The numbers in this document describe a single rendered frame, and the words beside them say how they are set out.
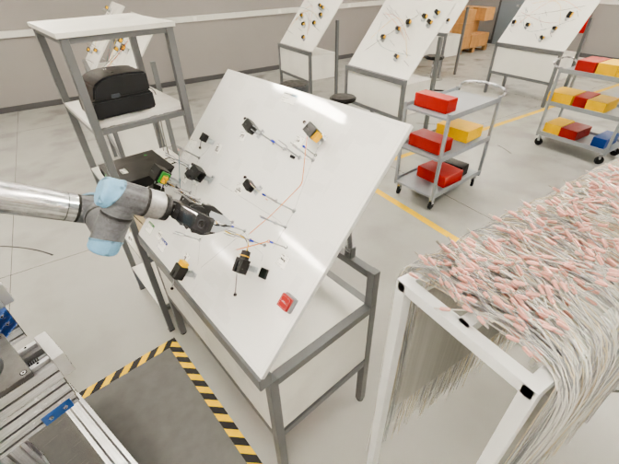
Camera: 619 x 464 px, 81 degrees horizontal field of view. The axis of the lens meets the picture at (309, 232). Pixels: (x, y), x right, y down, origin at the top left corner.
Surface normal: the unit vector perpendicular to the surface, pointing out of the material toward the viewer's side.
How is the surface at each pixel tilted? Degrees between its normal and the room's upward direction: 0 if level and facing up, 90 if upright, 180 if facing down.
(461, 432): 0
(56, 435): 0
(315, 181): 47
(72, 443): 0
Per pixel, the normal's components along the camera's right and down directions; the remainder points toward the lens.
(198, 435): -0.02, -0.80
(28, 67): 0.54, 0.49
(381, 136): -0.56, -0.26
